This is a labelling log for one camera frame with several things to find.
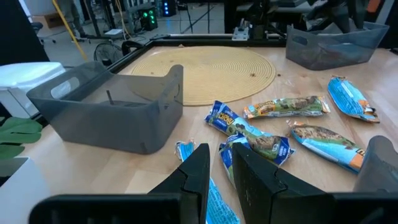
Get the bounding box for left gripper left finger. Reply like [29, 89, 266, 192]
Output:
[149, 142, 211, 224]

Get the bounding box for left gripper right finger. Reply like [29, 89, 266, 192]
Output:
[231, 142, 335, 224]

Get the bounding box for dark blue granola bar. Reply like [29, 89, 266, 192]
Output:
[204, 100, 295, 166]
[218, 133, 251, 189]

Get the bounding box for light blue granola bar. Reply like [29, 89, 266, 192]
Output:
[327, 75, 381, 124]
[285, 119, 366, 174]
[175, 139, 241, 224]

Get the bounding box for green granola bar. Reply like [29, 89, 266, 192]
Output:
[242, 95, 331, 120]

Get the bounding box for grey translucent plastic bin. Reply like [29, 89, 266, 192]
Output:
[285, 21, 391, 72]
[26, 61, 185, 156]
[353, 135, 398, 194]

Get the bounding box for round woven tan placemat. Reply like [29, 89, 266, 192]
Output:
[129, 45, 277, 107]

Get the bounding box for black floor fan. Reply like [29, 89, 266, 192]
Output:
[93, 42, 124, 67]

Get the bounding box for computer tower with green lights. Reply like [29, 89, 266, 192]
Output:
[137, 6, 159, 31]

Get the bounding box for black device with blue lights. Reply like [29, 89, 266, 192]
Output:
[160, 0, 177, 17]

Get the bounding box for green plant in white pot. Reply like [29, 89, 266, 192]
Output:
[0, 116, 52, 224]

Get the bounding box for white trash bin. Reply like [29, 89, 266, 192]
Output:
[0, 61, 67, 119]

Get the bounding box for cardboard box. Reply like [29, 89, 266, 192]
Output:
[43, 12, 65, 29]

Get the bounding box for office chair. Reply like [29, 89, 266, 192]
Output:
[30, 21, 57, 44]

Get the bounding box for silver mounting bracket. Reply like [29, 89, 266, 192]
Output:
[231, 26, 250, 42]

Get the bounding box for yellow hanging cable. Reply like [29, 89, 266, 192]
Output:
[51, 0, 90, 62]

